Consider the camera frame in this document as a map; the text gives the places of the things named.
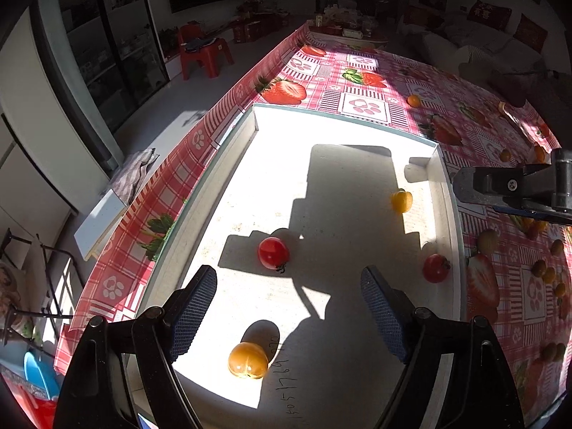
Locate white cabinet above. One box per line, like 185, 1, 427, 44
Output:
0, 9, 112, 215

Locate strawberry print checked tablecloth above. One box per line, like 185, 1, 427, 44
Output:
54, 24, 572, 425

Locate red plastic basin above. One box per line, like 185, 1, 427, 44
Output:
0, 366, 59, 429

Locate black metal rack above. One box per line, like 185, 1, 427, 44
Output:
0, 228, 85, 345

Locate pile of snack packages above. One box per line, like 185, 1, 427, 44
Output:
308, 2, 389, 50

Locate greenish cherry tomato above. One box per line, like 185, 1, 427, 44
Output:
477, 229, 500, 255

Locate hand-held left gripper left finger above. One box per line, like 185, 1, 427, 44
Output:
53, 265, 218, 429

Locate white bench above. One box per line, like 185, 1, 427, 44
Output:
74, 112, 215, 261

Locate blue plastic basin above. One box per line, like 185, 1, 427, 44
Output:
23, 351, 61, 400

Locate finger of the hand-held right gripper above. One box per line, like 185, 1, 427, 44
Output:
453, 147, 572, 213
492, 208, 572, 227

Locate red cushion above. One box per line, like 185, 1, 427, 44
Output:
467, 0, 512, 31
513, 14, 548, 52

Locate white foam tray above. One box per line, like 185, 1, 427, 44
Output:
127, 103, 468, 429

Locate glass display cabinet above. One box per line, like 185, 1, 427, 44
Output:
38, 0, 171, 135

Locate red plastic chair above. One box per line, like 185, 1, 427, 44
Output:
178, 22, 235, 81

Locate red cherry tomato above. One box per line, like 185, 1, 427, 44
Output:
423, 254, 451, 283
258, 237, 291, 273

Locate white sofa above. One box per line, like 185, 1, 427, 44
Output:
402, 9, 550, 81

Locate grey cloth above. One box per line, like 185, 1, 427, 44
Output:
109, 148, 161, 206

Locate red gift boxes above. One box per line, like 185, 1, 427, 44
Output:
232, 11, 291, 44

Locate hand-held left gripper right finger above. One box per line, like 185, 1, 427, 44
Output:
360, 265, 526, 429

